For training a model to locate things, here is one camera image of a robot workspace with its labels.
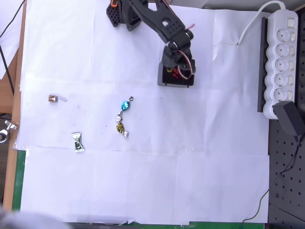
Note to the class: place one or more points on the small red candy ball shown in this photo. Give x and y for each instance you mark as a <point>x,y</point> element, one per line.
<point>175,70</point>

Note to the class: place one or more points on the black perforated arm base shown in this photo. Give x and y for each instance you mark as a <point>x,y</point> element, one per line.
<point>114,15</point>

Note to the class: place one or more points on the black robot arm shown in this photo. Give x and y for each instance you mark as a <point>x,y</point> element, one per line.
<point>162,19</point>

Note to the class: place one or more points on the red plastic piece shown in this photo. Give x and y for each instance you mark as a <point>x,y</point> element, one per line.
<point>177,76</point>

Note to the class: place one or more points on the black box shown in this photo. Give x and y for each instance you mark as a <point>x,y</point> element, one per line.
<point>160,78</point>

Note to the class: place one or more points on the blue wrapped candy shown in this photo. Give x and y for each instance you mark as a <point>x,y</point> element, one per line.
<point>124,105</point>

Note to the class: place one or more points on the gold wrapped candy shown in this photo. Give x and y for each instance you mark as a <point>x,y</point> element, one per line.
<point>120,127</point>

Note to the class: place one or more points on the white power strip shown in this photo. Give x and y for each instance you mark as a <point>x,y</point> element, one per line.
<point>283,64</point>

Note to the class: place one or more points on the black power adapter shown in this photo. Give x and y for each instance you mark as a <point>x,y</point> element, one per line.
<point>288,117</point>

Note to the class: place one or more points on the white paper sheet cover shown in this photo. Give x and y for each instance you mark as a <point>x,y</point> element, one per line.
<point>143,179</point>

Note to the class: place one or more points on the green white candy packet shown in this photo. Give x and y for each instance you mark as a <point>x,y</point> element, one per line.
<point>77,142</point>

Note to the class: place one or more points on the brown foil candy cube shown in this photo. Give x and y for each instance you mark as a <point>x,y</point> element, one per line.
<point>53,98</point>

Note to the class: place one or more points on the black perforated board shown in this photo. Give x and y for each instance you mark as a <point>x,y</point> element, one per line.
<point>286,190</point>

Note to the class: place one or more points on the loose white paper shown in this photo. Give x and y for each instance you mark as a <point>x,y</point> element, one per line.
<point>9,45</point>

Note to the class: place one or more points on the metal clamp screw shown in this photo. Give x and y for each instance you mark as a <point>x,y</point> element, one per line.
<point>8,125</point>

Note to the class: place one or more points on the blurry grey object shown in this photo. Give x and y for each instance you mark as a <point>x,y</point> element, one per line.
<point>23,221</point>

